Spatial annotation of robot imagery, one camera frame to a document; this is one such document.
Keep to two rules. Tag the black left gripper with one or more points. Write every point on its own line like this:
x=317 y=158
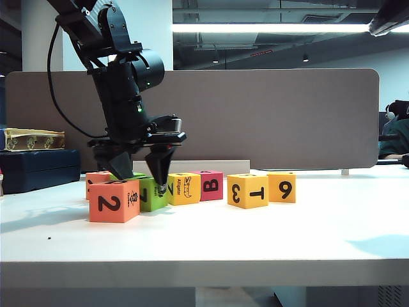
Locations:
x=128 y=124

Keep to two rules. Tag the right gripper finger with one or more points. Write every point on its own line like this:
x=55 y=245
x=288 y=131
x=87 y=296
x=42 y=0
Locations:
x=396 y=22
x=391 y=8

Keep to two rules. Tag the green letter block E 7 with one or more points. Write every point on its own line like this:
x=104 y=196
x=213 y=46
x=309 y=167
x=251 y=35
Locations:
x=153 y=201

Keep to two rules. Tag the orange letter block D 2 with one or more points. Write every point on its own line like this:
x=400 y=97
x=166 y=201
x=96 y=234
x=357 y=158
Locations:
x=108 y=204

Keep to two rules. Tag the yellow letter block alligator E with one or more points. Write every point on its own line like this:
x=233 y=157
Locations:
x=185 y=192

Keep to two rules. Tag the yellow letter block P 3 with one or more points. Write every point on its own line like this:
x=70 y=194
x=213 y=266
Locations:
x=246 y=192

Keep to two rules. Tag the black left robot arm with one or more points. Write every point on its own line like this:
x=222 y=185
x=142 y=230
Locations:
x=112 y=28

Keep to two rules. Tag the green letter block D 3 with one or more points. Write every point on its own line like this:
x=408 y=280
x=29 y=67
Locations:
x=139 y=175

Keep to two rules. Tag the orange letter block Y 3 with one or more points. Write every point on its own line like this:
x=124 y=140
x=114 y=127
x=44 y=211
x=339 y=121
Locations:
x=96 y=176

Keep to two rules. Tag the red letter block B 4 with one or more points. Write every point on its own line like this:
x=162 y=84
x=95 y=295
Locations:
x=212 y=187

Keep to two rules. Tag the yellow letter block A 9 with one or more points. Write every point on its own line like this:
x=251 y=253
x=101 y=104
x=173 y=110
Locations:
x=282 y=188

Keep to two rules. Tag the long beige box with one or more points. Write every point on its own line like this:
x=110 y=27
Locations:
x=207 y=166

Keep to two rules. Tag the small ceiling lamp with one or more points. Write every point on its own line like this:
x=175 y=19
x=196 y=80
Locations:
x=215 y=60
x=305 y=59

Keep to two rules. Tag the dark blue case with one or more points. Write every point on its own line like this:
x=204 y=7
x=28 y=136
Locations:
x=38 y=169

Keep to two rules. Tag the yellow printed box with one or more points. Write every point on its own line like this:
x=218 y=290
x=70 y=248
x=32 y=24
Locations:
x=35 y=140

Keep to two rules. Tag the seated person in dark top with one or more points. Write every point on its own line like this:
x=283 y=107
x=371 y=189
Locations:
x=394 y=134

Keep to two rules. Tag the red LED sign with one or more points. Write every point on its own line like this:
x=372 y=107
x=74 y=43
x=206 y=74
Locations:
x=261 y=53

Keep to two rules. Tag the white divider panel foot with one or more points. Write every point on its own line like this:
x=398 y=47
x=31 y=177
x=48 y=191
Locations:
x=345 y=172

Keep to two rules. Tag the white table leg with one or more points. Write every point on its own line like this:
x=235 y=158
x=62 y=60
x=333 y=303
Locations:
x=290 y=297

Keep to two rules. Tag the grey cabinet with vent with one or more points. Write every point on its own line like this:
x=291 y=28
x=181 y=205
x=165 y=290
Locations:
x=345 y=297

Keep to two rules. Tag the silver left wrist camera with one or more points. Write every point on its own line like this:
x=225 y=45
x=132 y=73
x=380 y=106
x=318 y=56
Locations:
x=167 y=124

